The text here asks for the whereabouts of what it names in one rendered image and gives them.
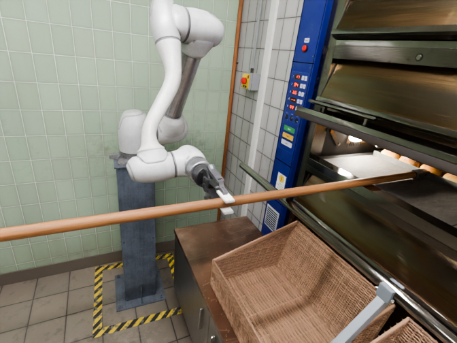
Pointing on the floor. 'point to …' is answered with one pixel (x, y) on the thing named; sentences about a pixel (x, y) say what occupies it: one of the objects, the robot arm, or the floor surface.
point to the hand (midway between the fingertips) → (224, 201)
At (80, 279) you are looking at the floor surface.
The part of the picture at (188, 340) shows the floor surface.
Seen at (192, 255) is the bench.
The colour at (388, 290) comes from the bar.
